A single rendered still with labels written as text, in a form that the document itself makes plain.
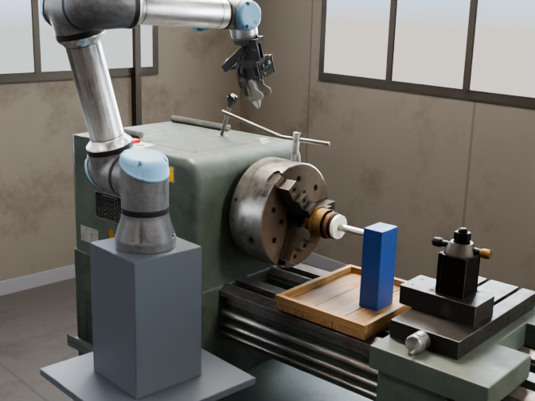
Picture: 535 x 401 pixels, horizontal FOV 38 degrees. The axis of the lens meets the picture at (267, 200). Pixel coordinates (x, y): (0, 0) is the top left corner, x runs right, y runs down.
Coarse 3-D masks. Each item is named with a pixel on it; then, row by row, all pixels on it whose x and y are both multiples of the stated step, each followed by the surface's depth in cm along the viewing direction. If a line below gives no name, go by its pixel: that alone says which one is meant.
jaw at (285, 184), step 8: (272, 176) 222; (280, 176) 220; (280, 184) 220; (288, 184) 219; (296, 184) 219; (280, 192) 220; (288, 192) 218; (296, 192) 220; (288, 200) 221; (296, 200) 219; (304, 200) 221; (288, 208) 225; (296, 208) 222; (304, 208) 220; (312, 208) 220; (304, 216) 222
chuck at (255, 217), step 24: (264, 168) 225; (288, 168) 222; (312, 168) 230; (264, 192) 218; (312, 192) 233; (240, 216) 222; (264, 216) 218; (288, 216) 236; (264, 240) 220; (288, 264) 230
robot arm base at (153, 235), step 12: (132, 216) 186; (144, 216) 185; (156, 216) 186; (168, 216) 190; (120, 228) 188; (132, 228) 186; (144, 228) 185; (156, 228) 186; (168, 228) 189; (120, 240) 187; (132, 240) 186; (144, 240) 186; (156, 240) 186; (168, 240) 188; (132, 252) 186; (144, 252) 186; (156, 252) 187
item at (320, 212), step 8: (320, 208) 222; (312, 216) 220; (320, 216) 219; (328, 216) 218; (312, 224) 220; (320, 224) 219; (328, 224) 217; (312, 232) 222; (320, 232) 219; (328, 232) 218
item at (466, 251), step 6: (450, 246) 185; (456, 246) 183; (462, 246) 183; (468, 246) 183; (474, 246) 185; (444, 252) 186; (450, 252) 184; (456, 252) 183; (462, 252) 182; (468, 252) 182; (456, 258) 183; (462, 258) 182; (468, 258) 182
